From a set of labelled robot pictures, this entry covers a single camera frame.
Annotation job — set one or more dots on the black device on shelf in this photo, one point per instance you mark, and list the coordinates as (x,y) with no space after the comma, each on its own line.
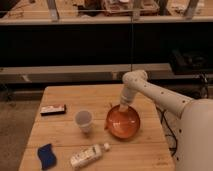
(191,63)

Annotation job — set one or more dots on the clear plastic bottle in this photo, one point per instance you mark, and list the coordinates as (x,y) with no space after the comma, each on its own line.
(88,155)

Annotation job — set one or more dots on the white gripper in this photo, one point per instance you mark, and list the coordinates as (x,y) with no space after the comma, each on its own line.
(126,98)

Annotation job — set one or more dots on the orange ceramic bowl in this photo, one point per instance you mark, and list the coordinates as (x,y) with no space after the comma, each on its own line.
(123,125)

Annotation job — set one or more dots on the wooden table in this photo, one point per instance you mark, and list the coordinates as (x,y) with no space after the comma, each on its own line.
(147,151)

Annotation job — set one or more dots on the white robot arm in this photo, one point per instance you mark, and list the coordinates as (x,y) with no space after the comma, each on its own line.
(195,144)

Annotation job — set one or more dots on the blue sponge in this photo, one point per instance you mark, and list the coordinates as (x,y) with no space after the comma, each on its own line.
(46,156)

